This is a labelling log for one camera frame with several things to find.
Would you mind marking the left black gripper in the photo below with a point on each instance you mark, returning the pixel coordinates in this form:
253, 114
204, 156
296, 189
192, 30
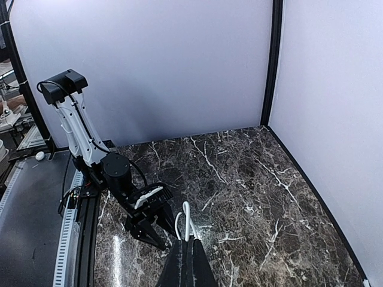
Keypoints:
139, 222

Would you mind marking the left black frame post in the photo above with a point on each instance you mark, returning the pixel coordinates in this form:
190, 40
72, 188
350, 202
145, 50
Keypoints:
24, 86

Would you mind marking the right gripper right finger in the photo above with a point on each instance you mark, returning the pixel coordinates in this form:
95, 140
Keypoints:
199, 270

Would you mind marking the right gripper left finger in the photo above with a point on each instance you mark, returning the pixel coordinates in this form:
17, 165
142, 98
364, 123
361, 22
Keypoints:
174, 271

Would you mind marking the small white round object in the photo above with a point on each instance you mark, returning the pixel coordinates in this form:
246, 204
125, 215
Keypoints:
40, 156

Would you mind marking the white slotted cable duct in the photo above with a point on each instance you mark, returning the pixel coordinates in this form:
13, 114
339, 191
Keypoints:
37, 244

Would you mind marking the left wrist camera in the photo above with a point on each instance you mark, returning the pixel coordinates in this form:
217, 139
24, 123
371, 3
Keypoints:
153, 194

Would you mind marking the black front rail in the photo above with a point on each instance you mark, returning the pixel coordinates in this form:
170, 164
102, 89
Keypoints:
88, 212

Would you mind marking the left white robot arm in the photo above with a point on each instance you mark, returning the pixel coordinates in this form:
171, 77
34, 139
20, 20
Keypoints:
105, 169

